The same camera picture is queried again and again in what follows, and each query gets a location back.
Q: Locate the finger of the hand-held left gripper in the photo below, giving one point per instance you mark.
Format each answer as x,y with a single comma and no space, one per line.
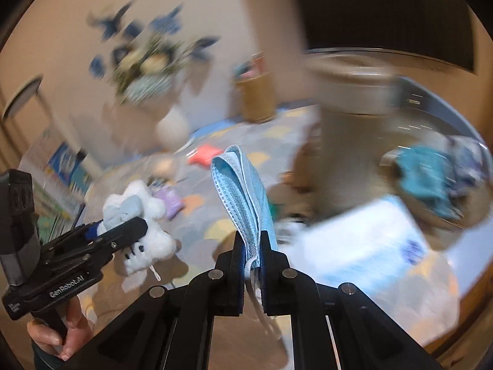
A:
123,235
90,233

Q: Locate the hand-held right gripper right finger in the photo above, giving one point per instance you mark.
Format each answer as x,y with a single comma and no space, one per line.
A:
265,273

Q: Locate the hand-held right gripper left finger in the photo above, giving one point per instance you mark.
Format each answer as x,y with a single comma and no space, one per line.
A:
238,273

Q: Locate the white plush toy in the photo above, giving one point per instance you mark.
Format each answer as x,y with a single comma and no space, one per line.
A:
154,239

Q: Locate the blue face mask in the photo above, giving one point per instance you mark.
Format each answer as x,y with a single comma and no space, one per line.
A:
250,192

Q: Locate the grey storage bin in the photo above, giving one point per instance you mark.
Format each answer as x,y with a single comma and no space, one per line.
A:
346,123

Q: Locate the person's left hand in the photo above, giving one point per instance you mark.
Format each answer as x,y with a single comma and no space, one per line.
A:
42,333

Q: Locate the purple packet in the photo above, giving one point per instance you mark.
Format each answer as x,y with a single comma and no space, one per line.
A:
169,202

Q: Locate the row of books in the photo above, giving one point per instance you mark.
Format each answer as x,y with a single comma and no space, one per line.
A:
61,169

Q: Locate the beige round object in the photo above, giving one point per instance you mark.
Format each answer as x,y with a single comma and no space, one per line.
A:
161,165

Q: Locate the leaf-patterned table mat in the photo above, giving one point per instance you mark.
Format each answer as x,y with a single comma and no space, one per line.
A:
200,185

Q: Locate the white and blue mask pack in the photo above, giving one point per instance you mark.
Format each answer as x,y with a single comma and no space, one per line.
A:
366,239

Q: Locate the red packet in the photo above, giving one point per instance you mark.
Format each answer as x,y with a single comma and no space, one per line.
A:
204,155

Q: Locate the white ribbed vase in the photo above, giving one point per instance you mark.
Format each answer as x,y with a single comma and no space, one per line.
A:
172,129

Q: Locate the wooden pen holder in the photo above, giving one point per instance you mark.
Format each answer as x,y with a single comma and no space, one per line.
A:
256,98

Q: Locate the blue and white flowers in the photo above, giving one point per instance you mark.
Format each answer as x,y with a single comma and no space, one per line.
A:
154,57

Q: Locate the bunch of pens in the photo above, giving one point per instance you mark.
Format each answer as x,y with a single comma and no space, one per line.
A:
250,65

